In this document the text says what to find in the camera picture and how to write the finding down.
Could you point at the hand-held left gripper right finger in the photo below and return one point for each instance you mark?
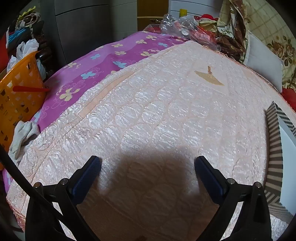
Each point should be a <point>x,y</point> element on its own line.
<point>210,180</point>

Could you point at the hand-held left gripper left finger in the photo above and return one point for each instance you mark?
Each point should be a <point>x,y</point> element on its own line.
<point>86,178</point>

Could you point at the striped cardboard box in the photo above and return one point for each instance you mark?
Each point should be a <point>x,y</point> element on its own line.
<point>275,148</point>

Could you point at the grey white cloth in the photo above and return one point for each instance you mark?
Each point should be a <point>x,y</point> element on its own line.
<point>23,134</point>

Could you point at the peach quilted blanket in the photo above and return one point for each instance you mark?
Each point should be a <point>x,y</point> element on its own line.
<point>161,104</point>

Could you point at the orange plastic basket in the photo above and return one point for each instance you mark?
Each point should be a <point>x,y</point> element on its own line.
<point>18,102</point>

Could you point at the red plastic stick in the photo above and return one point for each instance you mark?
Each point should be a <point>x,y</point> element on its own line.
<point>30,89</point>

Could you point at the purple floral bedsheet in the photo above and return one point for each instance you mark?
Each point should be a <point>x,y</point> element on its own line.
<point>97,64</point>

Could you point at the red cloth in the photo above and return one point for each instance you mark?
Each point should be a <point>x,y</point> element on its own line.
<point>289,97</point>

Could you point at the white pillow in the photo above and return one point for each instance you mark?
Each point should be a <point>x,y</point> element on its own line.
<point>263,60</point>

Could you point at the brown leaf print cloth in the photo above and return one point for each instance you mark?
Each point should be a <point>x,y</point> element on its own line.
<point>231,41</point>

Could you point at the white plastic bag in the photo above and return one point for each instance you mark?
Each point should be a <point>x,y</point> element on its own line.
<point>25,47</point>

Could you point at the beige floral quilt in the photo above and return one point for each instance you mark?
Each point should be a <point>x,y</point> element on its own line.
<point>284,51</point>

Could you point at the grey wardrobe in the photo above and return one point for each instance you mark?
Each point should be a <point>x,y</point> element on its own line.
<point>81,23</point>

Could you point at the blue cloth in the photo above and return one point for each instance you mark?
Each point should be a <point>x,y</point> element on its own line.
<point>18,37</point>

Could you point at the red stuffed toy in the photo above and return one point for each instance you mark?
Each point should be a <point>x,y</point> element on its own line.
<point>208,22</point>

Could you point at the clear plastic bag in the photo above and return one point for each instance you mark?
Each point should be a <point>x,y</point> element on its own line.
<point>175,25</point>

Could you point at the yellow green fabric flower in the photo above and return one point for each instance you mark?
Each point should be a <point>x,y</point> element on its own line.
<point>29,17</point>

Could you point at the white cabinet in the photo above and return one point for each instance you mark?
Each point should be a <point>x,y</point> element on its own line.
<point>196,5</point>

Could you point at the yellow wooden door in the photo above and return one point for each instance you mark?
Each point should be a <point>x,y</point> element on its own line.
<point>150,14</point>

